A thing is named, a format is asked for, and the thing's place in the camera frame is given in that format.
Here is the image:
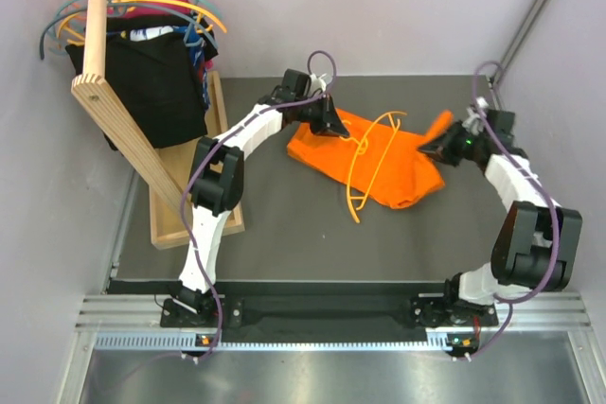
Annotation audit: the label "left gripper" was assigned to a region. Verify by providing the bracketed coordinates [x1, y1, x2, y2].
[294, 93, 349, 137]

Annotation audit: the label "yellow hanger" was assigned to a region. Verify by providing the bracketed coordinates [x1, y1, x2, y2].
[346, 111, 407, 224]
[55, 0, 228, 48]

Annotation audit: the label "orange trousers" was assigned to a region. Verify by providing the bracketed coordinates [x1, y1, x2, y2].
[287, 110, 454, 209]

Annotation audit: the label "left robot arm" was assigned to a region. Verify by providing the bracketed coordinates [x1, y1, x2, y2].
[171, 69, 349, 325]

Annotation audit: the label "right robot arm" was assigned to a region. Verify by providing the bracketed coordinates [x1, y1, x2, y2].
[411, 97, 582, 327]

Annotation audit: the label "blue hanging garment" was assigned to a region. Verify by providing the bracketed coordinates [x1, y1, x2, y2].
[184, 26, 211, 112]

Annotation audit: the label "black hanging garment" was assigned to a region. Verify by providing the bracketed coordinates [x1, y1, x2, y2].
[64, 15, 220, 149]

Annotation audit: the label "wooden rack base tray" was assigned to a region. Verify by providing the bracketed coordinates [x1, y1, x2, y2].
[150, 70, 246, 251]

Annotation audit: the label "pink hanging garment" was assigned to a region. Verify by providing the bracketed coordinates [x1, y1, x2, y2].
[107, 0, 191, 19]

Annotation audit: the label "corner aluminium profile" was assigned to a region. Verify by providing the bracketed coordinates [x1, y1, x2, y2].
[489, 0, 551, 86]

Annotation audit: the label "wooden rack pole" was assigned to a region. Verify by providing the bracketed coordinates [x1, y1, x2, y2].
[71, 0, 182, 213]

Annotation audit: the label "aluminium frame rail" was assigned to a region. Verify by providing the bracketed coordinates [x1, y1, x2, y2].
[57, 282, 605, 403]

